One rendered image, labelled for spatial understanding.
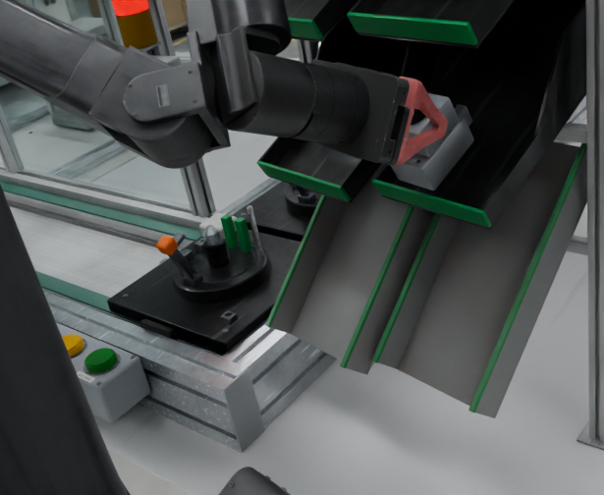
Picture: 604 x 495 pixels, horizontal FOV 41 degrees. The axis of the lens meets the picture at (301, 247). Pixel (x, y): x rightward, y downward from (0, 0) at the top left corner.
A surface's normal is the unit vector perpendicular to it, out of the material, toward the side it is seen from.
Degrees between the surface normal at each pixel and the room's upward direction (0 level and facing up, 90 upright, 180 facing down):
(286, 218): 0
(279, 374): 90
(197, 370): 0
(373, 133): 62
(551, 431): 0
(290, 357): 90
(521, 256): 45
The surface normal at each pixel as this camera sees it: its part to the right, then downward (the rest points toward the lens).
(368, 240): -0.65, -0.29
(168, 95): -0.13, -0.21
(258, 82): -0.75, -0.01
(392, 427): -0.18, -0.86
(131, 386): 0.77, 0.18
